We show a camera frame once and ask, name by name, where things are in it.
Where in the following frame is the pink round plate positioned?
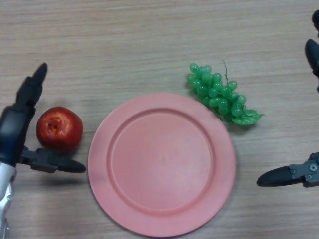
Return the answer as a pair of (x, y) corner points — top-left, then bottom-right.
(87, 93), (237, 237)

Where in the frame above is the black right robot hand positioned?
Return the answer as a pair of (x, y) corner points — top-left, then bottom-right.
(256, 9), (319, 189)

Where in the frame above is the green plastic grape bunch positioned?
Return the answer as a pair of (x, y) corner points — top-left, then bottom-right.
(186, 59), (265, 126)

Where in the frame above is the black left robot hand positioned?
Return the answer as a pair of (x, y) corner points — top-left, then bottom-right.
(0, 62), (87, 174)

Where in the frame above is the red apple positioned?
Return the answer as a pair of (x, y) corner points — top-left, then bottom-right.
(36, 106), (84, 153)

